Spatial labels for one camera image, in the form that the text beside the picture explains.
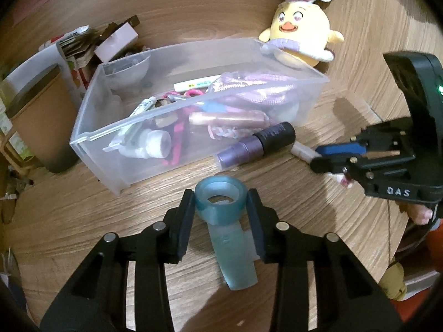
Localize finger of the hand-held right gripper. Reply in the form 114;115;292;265
316;118;416;157
310;155;416;182

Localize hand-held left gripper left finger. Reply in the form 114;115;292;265
40;190;196;332

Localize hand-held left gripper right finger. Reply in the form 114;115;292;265
246;188;398;332

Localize small white bottle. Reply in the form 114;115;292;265
291;142;321;162

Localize teal ring-top bottle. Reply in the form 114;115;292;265
194;176;259;292

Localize clear plastic box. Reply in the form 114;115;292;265
69;36;331;196

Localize white round bottle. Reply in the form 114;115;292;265
143;129;172;158

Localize rose gold tube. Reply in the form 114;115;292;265
189;105;270;128

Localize person's right hand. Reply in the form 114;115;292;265
408;203;435;226

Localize purple bottle with black cap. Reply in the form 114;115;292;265
215;122;297;171

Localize white squeeze tube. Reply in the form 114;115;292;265
103;124;150;160

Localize yellow chick plush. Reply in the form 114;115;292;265
258;0;345;68

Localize small yellow plush toy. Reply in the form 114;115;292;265
379;263;408;301

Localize pink scissors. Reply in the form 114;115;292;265
163;89;205;103

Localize white marker with green label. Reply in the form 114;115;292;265
173;75;223;92

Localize clear plastic cup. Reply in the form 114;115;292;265
104;55;151;91

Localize brown paper cup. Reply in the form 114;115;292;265
7;66;82;174

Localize fruit printed carton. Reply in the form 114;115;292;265
67;59;91;102

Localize pink box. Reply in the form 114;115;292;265
93;24;139;62

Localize white tube with red label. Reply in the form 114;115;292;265
38;26;91;51

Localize white paper box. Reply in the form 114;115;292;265
0;44;67;89

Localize magenta strap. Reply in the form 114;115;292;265
163;111;191;167

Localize braided bracelet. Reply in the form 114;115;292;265
207;126;240;141

